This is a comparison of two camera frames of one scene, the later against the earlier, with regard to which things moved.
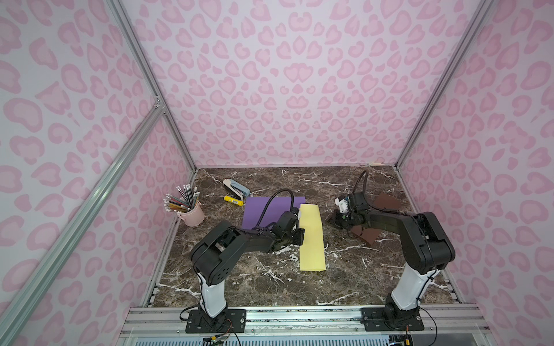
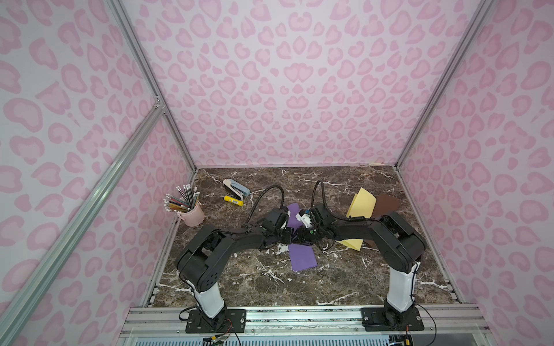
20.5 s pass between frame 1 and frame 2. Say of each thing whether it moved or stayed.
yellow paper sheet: moved
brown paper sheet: stayed
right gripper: moved
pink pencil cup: stayed
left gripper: stayed
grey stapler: stayed
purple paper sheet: moved
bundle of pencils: stayed
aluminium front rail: stayed
